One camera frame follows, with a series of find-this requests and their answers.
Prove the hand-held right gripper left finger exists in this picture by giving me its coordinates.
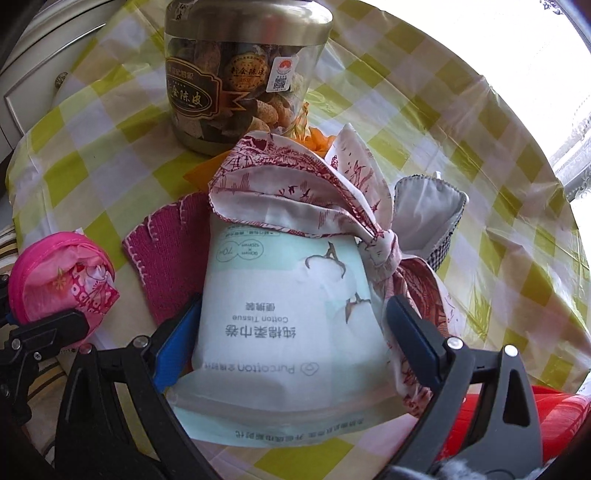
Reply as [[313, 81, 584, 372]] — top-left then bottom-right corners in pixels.
[[55, 295, 205, 480]]

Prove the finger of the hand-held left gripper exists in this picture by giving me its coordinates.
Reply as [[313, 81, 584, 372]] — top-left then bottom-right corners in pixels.
[[9, 310, 91, 366]]

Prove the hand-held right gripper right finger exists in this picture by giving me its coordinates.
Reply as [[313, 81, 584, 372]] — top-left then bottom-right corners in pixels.
[[385, 295, 544, 480]]

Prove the bright pink printed pouch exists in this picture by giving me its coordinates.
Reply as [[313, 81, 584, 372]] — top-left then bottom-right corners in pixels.
[[8, 232, 120, 324]]

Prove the pale green tissue pack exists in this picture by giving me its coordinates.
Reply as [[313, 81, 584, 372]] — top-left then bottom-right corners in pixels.
[[165, 213, 419, 448]]

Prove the magenta knitted cloth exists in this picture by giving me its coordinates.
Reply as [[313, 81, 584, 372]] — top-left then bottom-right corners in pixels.
[[122, 191, 214, 326]]

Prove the yellow checked tablecloth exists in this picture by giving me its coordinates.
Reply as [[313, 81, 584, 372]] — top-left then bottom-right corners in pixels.
[[4, 0, 591, 480]]

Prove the grey fabric pouch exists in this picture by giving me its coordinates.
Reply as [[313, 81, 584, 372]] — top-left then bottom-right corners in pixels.
[[392, 173, 468, 274]]

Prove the red thermos bottle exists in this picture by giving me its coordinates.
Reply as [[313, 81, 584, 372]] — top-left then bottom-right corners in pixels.
[[434, 385, 591, 463]]

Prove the red and white printed cloth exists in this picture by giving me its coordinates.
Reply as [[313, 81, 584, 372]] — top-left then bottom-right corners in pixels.
[[208, 124, 461, 411]]

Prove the orange wrapper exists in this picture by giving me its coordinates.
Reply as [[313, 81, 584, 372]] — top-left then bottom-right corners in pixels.
[[191, 127, 341, 191]]

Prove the sheer floral lace curtain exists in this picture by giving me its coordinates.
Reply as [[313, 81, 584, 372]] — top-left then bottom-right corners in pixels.
[[549, 88, 591, 197]]

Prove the snack jar with silver lid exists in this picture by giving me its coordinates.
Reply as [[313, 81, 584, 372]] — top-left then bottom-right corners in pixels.
[[165, 0, 334, 156]]

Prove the white cabinet drawer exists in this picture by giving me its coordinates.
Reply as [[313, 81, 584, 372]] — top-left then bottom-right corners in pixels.
[[0, 0, 122, 149]]

